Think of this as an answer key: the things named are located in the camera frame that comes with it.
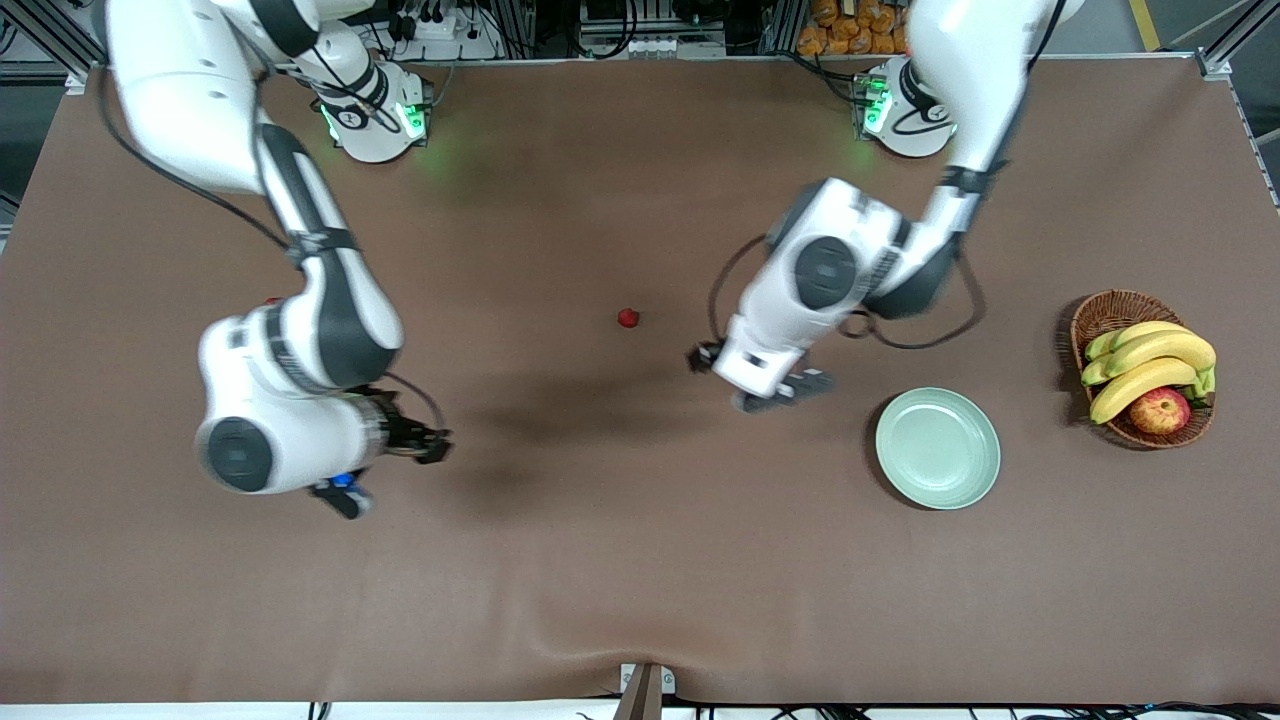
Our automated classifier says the red apple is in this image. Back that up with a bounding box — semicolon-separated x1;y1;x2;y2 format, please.
1129;387;1193;436

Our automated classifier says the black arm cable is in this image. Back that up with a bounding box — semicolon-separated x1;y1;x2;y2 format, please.
95;60;448;436
706;235;988;351

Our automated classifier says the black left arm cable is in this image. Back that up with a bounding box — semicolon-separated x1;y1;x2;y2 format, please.
706;235;988;351

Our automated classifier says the grey metal table clamp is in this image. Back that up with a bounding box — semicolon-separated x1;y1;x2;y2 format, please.
619;662;677;720

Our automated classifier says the pale green plate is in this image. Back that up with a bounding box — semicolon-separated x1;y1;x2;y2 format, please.
875;387;1002;511

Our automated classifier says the aluminium frame profile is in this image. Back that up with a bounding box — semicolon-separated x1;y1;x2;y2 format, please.
1195;0;1280;211
0;0;106;91

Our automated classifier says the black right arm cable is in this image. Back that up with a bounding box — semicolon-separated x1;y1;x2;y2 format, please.
95;60;448;436

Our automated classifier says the table cover cloth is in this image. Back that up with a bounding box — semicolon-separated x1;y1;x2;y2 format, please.
0;55;1280;706

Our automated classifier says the brown wicker basket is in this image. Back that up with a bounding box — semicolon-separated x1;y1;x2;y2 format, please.
1069;289;1216;451

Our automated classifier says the white power strip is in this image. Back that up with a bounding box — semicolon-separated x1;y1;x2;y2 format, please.
385;0;501;61

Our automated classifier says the yellow banana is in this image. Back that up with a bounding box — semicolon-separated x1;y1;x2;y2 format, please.
1089;357;1200;425
1080;330;1218;388
1085;320;1193;363

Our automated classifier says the bag of orange buns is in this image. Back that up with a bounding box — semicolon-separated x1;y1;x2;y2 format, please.
796;0;916;57

